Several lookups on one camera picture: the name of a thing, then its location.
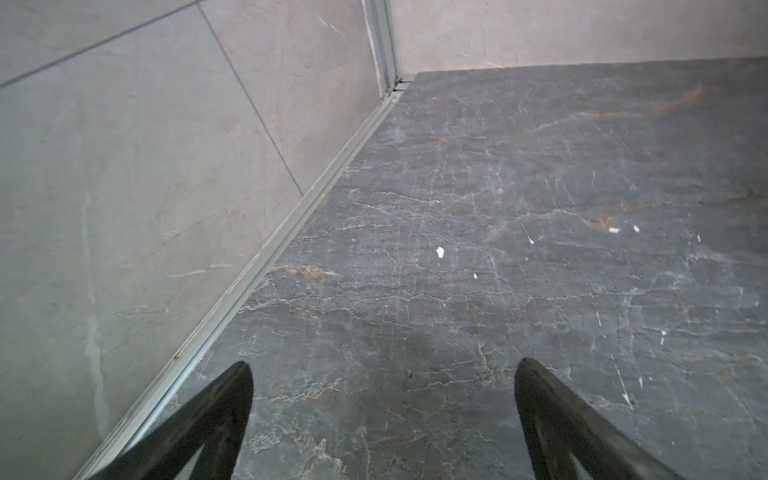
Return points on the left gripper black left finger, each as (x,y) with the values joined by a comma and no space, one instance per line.
(211,427)

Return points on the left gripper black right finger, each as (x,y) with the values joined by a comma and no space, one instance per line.
(564,434)

